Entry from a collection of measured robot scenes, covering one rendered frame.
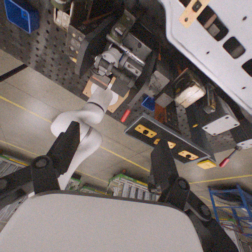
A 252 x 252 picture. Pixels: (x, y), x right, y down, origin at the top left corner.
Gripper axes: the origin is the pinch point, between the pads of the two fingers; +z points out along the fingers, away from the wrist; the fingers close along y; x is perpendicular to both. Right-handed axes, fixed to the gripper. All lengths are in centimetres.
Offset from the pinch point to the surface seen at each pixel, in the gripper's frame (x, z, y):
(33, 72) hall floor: -79, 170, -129
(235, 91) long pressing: 0, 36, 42
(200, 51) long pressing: 8.2, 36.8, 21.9
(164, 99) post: -7.3, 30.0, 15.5
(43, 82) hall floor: -92, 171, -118
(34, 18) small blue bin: -1, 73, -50
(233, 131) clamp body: -18, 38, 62
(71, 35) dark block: 3.5, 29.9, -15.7
